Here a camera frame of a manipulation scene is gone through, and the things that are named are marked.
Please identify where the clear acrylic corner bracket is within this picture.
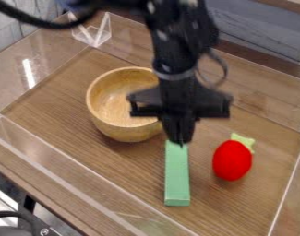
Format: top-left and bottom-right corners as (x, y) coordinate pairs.
(71, 13), (111, 48)

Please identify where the light wooden bowl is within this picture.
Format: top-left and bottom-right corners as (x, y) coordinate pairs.
(86, 66), (162, 143)

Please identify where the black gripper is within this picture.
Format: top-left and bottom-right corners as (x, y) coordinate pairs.
(126, 72), (232, 145)

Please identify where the green rectangular block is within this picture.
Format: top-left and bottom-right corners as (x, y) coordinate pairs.
(165, 140), (190, 207)

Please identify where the red felt strawberry toy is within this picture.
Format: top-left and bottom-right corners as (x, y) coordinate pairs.
(213, 133), (256, 182)

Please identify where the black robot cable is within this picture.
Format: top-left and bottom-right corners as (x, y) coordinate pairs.
(0, 0), (95, 30)

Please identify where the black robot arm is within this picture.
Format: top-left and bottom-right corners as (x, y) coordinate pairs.
(56, 0), (232, 146)

